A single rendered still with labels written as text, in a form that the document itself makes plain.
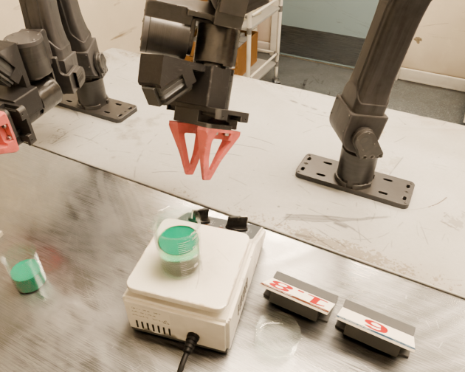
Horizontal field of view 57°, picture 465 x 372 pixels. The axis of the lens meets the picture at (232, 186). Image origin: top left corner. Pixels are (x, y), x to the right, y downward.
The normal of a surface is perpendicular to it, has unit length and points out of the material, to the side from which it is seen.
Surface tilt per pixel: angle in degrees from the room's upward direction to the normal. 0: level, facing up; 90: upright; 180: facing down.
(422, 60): 90
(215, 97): 78
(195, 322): 90
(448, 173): 0
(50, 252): 0
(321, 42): 90
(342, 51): 90
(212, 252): 0
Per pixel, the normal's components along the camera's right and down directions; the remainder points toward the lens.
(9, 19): 0.89, 0.29
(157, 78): -0.65, 0.04
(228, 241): 0.00, -0.77
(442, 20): -0.46, 0.56
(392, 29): 0.09, 0.63
